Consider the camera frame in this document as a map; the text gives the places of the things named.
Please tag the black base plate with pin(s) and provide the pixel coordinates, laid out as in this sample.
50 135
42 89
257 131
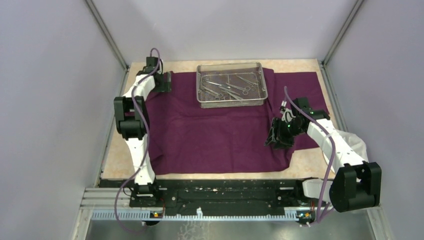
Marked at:
234 197

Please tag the grey cable duct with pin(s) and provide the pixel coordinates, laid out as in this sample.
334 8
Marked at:
148 215

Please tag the white crumpled cloth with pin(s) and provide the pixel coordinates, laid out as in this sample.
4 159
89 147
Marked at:
354 142

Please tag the surgical scissors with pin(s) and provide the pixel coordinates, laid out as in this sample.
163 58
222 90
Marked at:
216 95

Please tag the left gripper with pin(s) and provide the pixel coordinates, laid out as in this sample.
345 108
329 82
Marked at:
165 86

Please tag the surgical clamp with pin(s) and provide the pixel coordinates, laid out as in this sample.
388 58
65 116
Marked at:
252 83

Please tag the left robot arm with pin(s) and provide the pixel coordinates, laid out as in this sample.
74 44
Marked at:
133 124

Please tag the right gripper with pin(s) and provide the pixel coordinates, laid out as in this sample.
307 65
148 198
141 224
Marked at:
275 133

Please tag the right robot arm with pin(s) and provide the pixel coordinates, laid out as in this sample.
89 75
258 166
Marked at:
357 182

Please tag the maroon wrap cloth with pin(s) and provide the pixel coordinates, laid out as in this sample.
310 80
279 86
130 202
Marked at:
188 139

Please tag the metal mesh instrument tray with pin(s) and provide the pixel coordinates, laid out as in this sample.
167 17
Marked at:
226 72

